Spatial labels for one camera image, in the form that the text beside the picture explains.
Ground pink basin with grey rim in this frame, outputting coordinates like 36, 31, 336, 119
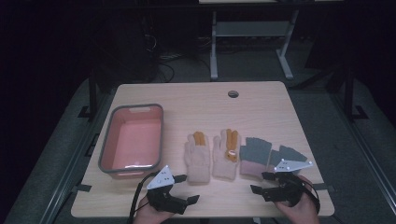
98, 103, 164, 180

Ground beige orange glove with patch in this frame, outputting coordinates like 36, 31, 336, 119
212, 128, 241, 181

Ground grey pink fingerless glove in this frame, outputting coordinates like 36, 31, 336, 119
238, 136, 273, 181
268, 145, 308, 175

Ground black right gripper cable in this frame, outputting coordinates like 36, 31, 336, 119
298, 177, 321, 216

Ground person's right hand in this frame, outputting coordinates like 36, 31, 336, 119
274, 175, 320, 224

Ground black metal stand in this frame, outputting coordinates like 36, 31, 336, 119
78, 66, 100, 120
342, 63, 370, 121

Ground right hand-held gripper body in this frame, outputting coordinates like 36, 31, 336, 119
262, 159, 314, 207

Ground black tape strip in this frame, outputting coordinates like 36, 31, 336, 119
312, 183, 336, 192
71, 184, 93, 193

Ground black floor cables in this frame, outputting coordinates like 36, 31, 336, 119
144, 34, 188, 82

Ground white metal desk frame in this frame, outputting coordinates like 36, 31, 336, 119
199, 0, 344, 80

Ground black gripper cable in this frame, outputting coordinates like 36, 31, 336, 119
128, 172, 161, 224
298, 177, 321, 216

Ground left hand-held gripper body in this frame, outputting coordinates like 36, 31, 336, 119
146, 164, 189, 216

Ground beige orange knit glove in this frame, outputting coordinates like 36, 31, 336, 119
183, 131, 212, 184

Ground person's left hand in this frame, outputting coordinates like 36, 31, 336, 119
134, 195, 176, 224

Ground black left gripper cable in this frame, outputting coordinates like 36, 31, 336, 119
128, 172, 161, 224

